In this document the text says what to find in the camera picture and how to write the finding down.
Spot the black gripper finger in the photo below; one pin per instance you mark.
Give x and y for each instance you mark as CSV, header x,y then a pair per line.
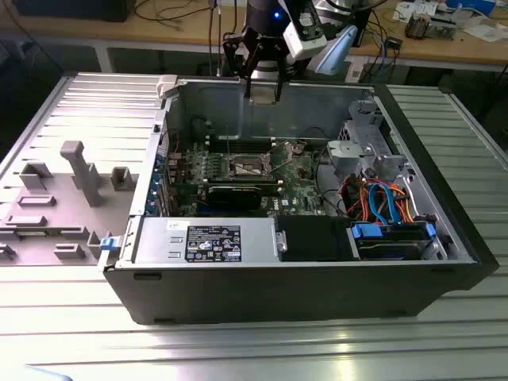
x,y
238,51
282,67

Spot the silver CPU plate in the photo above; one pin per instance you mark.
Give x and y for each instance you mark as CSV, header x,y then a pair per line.
x,y
264,95

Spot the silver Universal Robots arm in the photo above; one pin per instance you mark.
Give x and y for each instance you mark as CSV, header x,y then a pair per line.
x,y
337,51

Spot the CPU socket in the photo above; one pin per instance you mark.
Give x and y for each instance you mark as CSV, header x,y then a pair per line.
x,y
246,166

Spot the white labelled strip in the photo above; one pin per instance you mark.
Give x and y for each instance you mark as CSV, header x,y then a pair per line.
x,y
355,71

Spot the pale grey case latch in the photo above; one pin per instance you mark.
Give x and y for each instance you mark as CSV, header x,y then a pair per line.
x,y
166,85

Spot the black upright device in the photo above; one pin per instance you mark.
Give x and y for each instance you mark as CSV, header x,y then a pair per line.
x,y
363,28

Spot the silver metal drive cage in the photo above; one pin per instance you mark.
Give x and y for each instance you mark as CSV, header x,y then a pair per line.
x,y
349,151

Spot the small black adapter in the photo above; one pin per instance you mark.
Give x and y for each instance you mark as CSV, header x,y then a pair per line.
x,y
395,42

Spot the green motherboard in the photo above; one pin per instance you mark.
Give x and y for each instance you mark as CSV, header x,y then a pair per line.
x,y
295,186

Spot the white paper sheets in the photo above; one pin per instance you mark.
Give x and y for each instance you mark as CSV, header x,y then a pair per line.
x,y
405,10
486,31

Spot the black graphics card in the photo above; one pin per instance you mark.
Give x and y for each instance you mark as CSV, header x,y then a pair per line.
x,y
234,196

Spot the metal heat sink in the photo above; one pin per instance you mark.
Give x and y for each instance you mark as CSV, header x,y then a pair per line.
x,y
416,25

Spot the wooden desk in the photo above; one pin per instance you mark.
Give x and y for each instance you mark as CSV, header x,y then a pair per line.
x,y
436,49

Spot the loose electronics board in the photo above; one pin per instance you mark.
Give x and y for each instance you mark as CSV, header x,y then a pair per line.
x,y
440,28

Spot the large black box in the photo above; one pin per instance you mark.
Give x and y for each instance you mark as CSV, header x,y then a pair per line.
x,y
71,10

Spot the blue box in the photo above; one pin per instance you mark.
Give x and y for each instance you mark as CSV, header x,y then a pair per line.
x,y
470,5

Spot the hard disk in blue carrier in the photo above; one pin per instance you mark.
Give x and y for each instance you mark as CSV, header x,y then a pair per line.
x,y
381,244

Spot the silver power supply unit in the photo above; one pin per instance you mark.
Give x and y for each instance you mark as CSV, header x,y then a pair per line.
x,y
158,238

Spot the black open PC case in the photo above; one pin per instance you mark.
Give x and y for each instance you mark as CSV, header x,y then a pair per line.
x,y
278,293

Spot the blue case latch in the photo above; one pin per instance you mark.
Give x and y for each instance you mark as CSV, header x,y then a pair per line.
x,y
109,243

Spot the grey parts rack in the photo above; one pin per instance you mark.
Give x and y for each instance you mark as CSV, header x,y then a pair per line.
x,y
59,214

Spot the pale blue rounded object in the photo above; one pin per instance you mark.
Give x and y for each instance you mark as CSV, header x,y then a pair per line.
x,y
47,373

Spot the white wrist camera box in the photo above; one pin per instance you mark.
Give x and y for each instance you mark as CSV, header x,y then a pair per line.
x,y
305,31

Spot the small silver hinge bracket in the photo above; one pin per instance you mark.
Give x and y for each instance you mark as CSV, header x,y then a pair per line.
x,y
282,242

